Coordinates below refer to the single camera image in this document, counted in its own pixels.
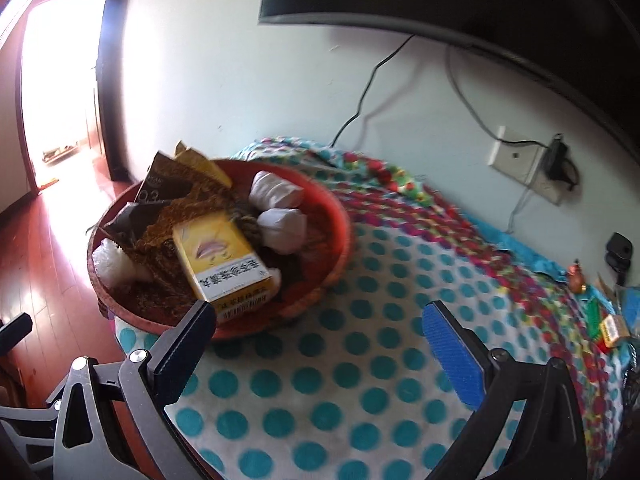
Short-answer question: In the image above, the yellow packet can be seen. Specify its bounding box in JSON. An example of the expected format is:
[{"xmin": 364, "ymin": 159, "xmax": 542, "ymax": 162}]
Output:
[{"xmin": 174, "ymin": 141, "xmax": 233, "ymax": 188}]

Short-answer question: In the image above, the black charger adapter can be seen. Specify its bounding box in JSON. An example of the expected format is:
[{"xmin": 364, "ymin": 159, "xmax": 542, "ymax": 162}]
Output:
[{"xmin": 542, "ymin": 134, "xmax": 581, "ymax": 192}]

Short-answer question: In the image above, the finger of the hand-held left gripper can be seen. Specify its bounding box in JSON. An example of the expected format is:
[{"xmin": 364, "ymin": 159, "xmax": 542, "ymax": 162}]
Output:
[{"xmin": 0, "ymin": 312, "xmax": 33, "ymax": 356}]

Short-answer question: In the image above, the grey cable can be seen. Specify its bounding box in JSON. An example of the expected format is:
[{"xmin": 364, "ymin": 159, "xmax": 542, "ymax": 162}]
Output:
[{"xmin": 446, "ymin": 45, "xmax": 503, "ymax": 141}]

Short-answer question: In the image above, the small yellow red box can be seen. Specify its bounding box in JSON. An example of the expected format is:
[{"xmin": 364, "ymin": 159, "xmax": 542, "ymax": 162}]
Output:
[{"xmin": 597, "ymin": 316, "xmax": 630, "ymax": 348}]

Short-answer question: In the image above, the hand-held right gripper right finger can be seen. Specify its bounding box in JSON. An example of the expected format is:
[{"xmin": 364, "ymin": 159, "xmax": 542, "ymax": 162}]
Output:
[{"xmin": 422, "ymin": 301, "xmax": 588, "ymax": 480}]

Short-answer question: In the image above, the white cloth bundle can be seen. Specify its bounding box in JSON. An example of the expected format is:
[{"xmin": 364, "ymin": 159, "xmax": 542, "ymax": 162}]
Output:
[
  {"xmin": 257, "ymin": 207, "xmax": 308, "ymax": 254},
  {"xmin": 249, "ymin": 171, "xmax": 304, "ymax": 209}
]

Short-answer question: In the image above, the small green item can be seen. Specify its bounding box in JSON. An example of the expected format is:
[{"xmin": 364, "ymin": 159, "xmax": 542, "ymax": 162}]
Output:
[{"xmin": 584, "ymin": 297, "xmax": 603, "ymax": 341}]

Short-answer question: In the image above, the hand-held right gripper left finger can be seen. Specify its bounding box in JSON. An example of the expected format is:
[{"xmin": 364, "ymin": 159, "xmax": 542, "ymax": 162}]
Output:
[{"xmin": 47, "ymin": 301, "xmax": 217, "ymax": 480}]

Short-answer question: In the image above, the black cable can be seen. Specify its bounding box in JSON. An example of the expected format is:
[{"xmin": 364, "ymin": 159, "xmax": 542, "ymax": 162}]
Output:
[{"xmin": 332, "ymin": 34, "xmax": 416, "ymax": 148}]

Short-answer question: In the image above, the small brown figurine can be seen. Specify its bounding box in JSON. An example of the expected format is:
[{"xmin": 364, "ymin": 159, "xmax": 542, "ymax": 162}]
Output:
[{"xmin": 567, "ymin": 259, "xmax": 590, "ymax": 293}]

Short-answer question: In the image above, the red plastic basin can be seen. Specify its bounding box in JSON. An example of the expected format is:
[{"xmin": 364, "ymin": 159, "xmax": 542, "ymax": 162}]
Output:
[{"xmin": 86, "ymin": 159, "xmax": 355, "ymax": 343}]

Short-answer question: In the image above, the blue plastic item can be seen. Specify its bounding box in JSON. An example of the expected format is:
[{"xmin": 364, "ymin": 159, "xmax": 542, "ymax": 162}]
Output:
[{"xmin": 617, "ymin": 285, "xmax": 640, "ymax": 331}]

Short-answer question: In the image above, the clear plastic white bundle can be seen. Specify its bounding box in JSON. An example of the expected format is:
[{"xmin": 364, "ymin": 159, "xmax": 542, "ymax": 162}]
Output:
[{"xmin": 100, "ymin": 239, "xmax": 153, "ymax": 288}]

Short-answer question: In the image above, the polka dot blanket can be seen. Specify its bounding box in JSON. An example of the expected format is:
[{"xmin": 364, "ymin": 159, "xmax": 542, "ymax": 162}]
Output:
[{"xmin": 114, "ymin": 135, "xmax": 640, "ymax": 480}]

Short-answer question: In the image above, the yellow medicine box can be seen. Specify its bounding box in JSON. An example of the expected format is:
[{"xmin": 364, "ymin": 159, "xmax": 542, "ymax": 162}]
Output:
[{"xmin": 171, "ymin": 208, "xmax": 277, "ymax": 322}]

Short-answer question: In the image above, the white wall socket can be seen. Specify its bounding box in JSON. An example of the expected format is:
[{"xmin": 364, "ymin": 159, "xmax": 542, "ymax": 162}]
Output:
[{"xmin": 487, "ymin": 125, "xmax": 566, "ymax": 206}]

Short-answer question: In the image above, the brown patterned packet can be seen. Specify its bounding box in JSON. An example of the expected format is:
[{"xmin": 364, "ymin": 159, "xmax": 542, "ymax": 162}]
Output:
[{"xmin": 100, "ymin": 151, "xmax": 233, "ymax": 311}]

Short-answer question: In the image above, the dark wooden door frame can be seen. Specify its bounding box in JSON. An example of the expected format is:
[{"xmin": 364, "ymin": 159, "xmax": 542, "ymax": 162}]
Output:
[{"xmin": 95, "ymin": 0, "xmax": 146, "ymax": 183}]

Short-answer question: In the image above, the black plug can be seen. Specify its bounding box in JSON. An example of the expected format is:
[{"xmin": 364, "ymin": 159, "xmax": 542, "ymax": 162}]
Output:
[{"xmin": 605, "ymin": 232, "xmax": 635, "ymax": 286}]

